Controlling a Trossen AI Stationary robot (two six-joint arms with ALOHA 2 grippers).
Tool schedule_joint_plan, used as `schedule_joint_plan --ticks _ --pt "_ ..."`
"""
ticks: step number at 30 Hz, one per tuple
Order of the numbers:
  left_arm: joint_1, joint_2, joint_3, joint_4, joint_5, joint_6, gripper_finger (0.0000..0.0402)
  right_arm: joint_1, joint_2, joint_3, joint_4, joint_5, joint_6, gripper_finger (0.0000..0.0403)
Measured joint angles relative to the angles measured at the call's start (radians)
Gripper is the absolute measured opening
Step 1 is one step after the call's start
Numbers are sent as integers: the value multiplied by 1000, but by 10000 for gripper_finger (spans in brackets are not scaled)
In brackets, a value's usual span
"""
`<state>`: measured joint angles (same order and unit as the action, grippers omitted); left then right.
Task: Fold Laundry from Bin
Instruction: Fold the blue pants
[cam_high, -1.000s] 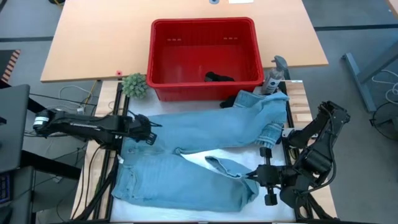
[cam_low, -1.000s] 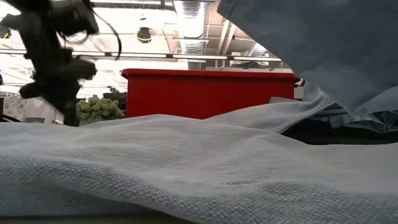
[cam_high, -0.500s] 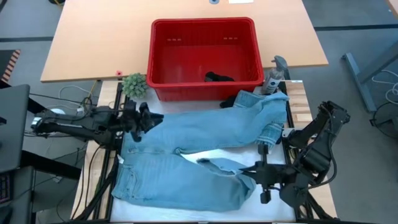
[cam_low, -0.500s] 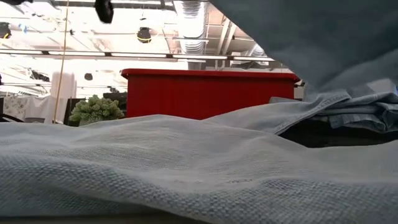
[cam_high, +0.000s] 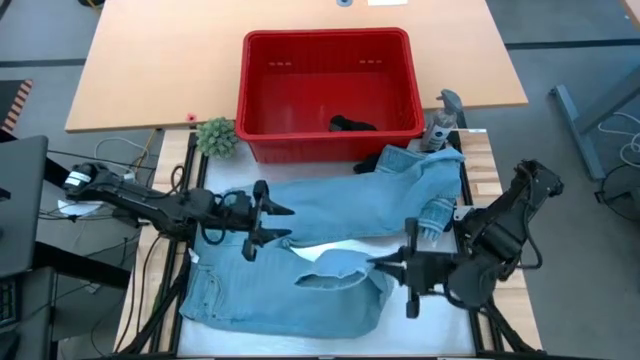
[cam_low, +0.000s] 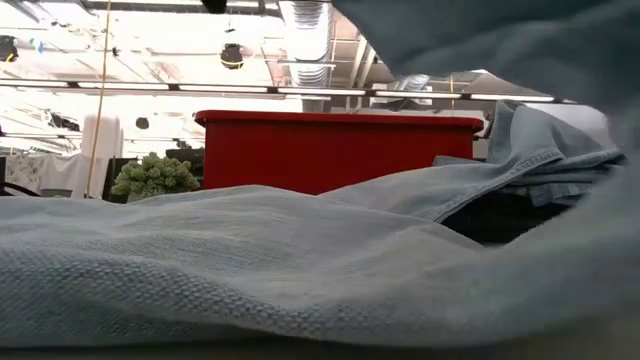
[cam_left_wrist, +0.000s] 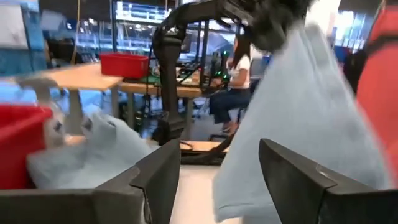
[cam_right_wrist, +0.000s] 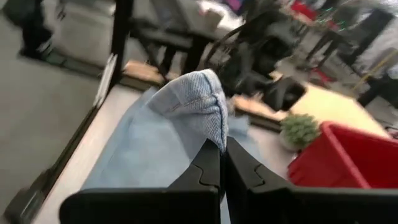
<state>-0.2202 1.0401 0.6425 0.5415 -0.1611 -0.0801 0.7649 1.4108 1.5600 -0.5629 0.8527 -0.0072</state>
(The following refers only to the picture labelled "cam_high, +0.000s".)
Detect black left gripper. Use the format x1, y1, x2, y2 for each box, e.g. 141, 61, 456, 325
212, 179, 296, 262

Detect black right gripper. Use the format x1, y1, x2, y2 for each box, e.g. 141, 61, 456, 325
367, 217, 459, 320

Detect striped light blue shirt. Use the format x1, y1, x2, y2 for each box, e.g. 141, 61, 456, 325
417, 196, 456, 243

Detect plain light blue garment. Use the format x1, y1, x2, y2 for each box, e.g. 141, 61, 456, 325
178, 144, 465, 340

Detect dark denim jeans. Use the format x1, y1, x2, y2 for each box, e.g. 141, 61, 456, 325
353, 152, 382, 176

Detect black printed garment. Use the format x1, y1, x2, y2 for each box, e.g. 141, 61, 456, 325
328, 114, 379, 133

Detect red plastic laundry bin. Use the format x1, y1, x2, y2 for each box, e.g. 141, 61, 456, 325
234, 26, 427, 165

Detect potted green artificial plant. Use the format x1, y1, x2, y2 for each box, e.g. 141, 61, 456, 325
194, 116, 241, 161

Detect clear spray bottle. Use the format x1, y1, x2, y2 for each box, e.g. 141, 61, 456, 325
419, 88, 465, 153

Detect light wooden desk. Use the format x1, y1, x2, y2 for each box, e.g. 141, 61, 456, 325
64, 0, 530, 134

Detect black desk beam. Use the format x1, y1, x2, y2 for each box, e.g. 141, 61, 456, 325
32, 159, 132, 290

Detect white round floor plate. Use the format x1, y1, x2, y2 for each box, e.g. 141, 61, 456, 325
56, 198, 101, 217

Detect gray metal table leg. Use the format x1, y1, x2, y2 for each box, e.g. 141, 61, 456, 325
550, 63, 640, 182

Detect gray equipment case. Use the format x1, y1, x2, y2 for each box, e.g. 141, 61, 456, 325
0, 266, 57, 360

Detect black orange striped mat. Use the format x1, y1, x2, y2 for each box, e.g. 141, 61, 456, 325
0, 78, 35, 134

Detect black aluminium table frame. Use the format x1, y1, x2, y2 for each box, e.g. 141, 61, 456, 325
113, 128, 544, 360

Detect black floor cable loop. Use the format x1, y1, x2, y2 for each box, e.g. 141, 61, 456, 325
593, 163, 640, 232

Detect white floor cable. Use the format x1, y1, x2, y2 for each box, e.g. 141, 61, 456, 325
596, 111, 640, 170

